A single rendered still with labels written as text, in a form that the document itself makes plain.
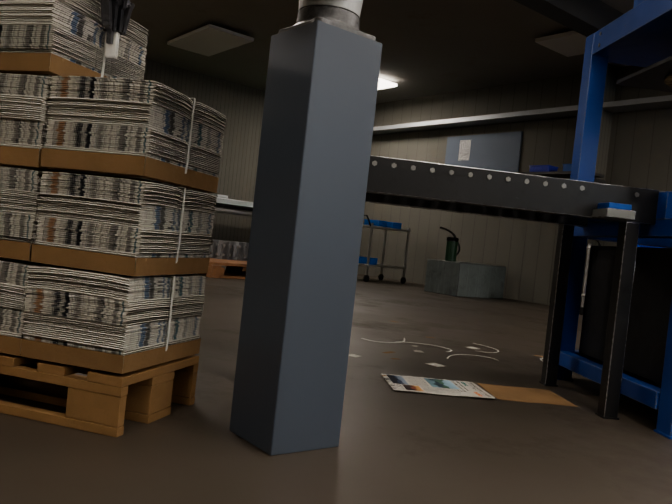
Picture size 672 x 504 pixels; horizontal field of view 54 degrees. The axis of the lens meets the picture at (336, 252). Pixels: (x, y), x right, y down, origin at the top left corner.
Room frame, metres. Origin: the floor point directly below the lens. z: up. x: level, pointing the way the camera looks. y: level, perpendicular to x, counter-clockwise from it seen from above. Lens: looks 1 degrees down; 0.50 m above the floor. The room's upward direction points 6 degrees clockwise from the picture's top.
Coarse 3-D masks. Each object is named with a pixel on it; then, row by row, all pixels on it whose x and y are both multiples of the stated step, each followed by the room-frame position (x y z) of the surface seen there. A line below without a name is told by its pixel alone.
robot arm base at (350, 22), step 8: (304, 8) 1.59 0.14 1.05; (312, 8) 1.57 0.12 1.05; (320, 8) 1.57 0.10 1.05; (328, 8) 1.56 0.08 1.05; (336, 8) 1.57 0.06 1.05; (304, 16) 1.59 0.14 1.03; (312, 16) 1.57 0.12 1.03; (320, 16) 1.56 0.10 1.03; (328, 16) 1.56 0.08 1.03; (336, 16) 1.57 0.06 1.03; (344, 16) 1.57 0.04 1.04; (352, 16) 1.59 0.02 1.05; (296, 24) 1.60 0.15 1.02; (304, 24) 1.57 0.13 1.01; (336, 24) 1.55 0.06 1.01; (344, 24) 1.57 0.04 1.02; (352, 24) 1.59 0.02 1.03; (280, 32) 1.64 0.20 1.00; (352, 32) 1.58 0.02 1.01; (360, 32) 1.60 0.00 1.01
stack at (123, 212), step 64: (0, 128) 1.62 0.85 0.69; (64, 128) 1.58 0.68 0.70; (128, 128) 1.53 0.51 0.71; (192, 128) 1.69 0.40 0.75; (0, 192) 1.62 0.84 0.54; (64, 192) 1.58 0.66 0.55; (128, 192) 1.52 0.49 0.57; (192, 192) 1.73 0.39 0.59; (128, 256) 1.52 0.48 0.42; (192, 256) 1.78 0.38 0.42; (0, 320) 1.61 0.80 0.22; (64, 320) 1.56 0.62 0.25; (128, 320) 1.52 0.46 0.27; (192, 320) 1.82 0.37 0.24; (0, 384) 1.77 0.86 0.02; (64, 384) 1.55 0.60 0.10; (128, 384) 1.54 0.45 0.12; (192, 384) 1.85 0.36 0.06
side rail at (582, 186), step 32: (384, 160) 2.18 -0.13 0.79; (384, 192) 2.18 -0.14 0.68; (416, 192) 2.19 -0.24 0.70; (448, 192) 2.20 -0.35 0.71; (480, 192) 2.21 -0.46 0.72; (512, 192) 2.22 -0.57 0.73; (544, 192) 2.23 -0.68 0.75; (576, 192) 2.24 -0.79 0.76; (608, 192) 2.25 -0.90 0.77; (640, 192) 2.26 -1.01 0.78
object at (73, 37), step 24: (0, 0) 1.65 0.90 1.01; (24, 0) 1.62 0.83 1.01; (48, 0) 1.60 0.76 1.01; (72, 0) 1.64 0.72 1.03; (0, 24) 1.64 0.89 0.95; (24, 24) 1.61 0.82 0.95; (48, 24) 1.59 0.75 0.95; (72, 24) 1.65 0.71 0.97; (96, 24) 1.74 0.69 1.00; (0, 48) 1.64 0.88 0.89; (24, 48) 1.61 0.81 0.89; (48, 48) 1.59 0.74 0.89; (72, 48) 1.65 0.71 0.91; (96, 48) 1.73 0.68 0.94; (0, 72) 1.66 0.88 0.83; (24, 72) 1.63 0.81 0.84; (48, 72) 1.60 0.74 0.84
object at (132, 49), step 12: (132, 24) 1.88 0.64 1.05; (120, 36) 1.83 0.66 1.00; (132, 36) 1.88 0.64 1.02; (144, 36) 1.93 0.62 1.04; (120, 48) 1.83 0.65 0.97; (132, 48) 1.88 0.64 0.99; (144, 48) 1.93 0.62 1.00; (120, 60) 1.83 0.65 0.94; (132, 60) 1.88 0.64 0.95; (144, 60) 1.93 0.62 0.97; (120, 72) 1.83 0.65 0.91; (132, 72) 1.88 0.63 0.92; (144, 72) 1.94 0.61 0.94
